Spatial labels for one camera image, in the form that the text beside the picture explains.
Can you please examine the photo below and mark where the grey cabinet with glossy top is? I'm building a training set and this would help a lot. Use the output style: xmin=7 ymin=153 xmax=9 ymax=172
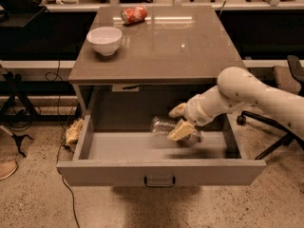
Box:
xmin=68 ymin=6 xmax=244 ymax=115

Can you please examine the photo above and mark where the clear plastic water bottle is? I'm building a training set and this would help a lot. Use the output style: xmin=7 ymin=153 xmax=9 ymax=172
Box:
xmin=151 ymin=116 xmax=202 ymax=147

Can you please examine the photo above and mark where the crushed orange soda can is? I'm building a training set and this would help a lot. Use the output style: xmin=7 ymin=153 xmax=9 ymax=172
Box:
xmin=121 ymin=6 xmax=147 ymax=26

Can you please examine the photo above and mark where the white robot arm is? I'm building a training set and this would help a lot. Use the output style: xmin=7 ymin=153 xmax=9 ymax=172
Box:
xmin=168 ymin=67 xmax=304 ymax=141

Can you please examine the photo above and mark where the black drawer handle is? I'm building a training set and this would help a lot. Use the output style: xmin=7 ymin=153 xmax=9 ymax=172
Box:
xmin=143 ymin=177 xmax=176 ymax=188

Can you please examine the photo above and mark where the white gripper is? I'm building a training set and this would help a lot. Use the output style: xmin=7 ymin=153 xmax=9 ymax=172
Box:
xmin=167 ymin=94 xmax=221 ymax=142

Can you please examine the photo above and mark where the grey open top drawer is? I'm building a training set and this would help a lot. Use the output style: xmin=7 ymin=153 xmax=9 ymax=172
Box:
xmin=57 ymin=115 xmax=266 ymax=186

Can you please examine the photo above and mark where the black tripod stand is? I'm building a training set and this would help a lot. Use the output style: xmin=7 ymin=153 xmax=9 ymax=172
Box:
xmin=0 ymin=64 xmax=42 ymax=159

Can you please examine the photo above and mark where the black floor cable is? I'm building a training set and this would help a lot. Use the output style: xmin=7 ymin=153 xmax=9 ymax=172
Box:
xmin=45 ymin=60 xmax=82 ymax=228

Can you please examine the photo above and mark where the white ceramic bowl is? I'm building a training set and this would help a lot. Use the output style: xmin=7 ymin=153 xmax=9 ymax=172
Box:
xmin=86 ymin=27 xmax=123 ymax=56

